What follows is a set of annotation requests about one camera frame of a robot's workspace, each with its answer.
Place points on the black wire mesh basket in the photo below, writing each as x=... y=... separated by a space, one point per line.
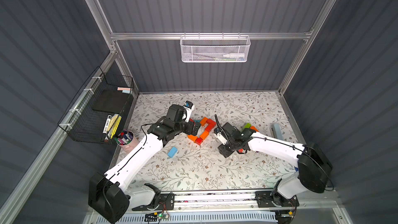
x=103 y=95

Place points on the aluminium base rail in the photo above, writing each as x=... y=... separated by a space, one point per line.
x=222 y=200

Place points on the white wire mesh basket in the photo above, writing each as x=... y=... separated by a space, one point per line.
x=210 y=48

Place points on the light blue block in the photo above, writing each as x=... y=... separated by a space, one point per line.
x=172 y=152

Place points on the yellow highlighter pack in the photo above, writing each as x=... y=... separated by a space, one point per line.
x=113 y=126

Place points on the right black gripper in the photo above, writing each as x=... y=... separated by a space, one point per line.
x=225 y=149

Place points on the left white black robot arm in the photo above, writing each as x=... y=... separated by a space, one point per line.
x=133 y=165

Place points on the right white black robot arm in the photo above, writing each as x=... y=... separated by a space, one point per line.
x=313 y=168

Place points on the red rectangular block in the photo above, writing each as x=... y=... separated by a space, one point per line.
x=209 y=128
x=210 y=122

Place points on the small red block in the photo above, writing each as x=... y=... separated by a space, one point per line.
x=198 y=141

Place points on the light blue eraser box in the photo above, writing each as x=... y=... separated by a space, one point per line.
x=276 y=131

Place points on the orange rectangular block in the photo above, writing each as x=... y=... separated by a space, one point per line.
x=203 y=121

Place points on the pink pen cup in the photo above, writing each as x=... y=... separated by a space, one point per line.
x=126 y=140

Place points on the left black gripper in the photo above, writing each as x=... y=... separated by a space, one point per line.
x=191 y=127

